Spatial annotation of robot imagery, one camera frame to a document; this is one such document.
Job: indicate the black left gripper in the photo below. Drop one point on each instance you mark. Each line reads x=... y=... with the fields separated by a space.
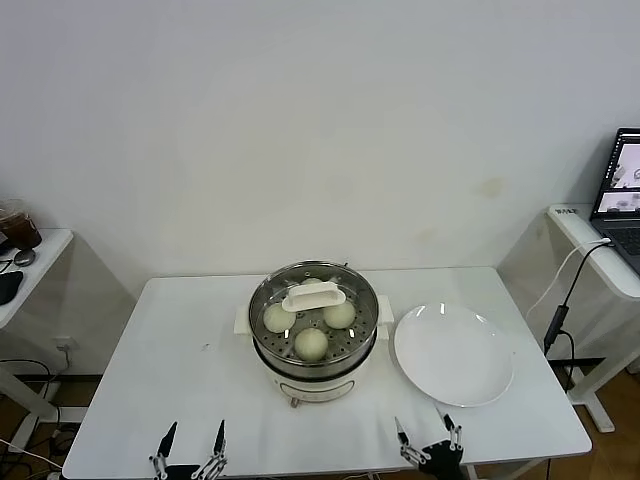
x=180 y=473

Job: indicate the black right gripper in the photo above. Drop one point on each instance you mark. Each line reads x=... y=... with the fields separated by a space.
x=442 y=460

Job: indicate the white steamed baozi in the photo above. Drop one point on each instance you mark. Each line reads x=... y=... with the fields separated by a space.
x=341 y=316
x=311 y=345
x=277 y=320
x=312 y=281

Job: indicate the stainless steel steamer basket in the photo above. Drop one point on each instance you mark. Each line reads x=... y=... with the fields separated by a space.
x=360 y=345

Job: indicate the steel steamer pot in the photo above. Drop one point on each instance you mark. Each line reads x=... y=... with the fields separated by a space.
x=320 y=387

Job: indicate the white round plate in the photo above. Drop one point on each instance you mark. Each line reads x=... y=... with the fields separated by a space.
x=450 y=350

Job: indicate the white desk with drink cup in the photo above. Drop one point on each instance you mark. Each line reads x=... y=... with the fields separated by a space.
x=45 y=250

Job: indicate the white desk with laptop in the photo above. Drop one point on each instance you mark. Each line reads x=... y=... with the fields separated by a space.
x=600 y=265

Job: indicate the round grey disc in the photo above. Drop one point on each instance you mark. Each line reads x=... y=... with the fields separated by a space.
x=25 y=256

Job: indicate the small white desk label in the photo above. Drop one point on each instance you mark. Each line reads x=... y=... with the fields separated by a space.
x=565 y=210

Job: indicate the brown jar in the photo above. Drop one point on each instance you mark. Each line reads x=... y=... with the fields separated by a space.
x=20 y=227

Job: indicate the dark grey laptop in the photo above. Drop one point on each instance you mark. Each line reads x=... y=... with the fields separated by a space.
x=625 y=235

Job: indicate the white wall outlet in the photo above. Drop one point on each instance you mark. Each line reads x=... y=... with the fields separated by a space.
x=65 y=345

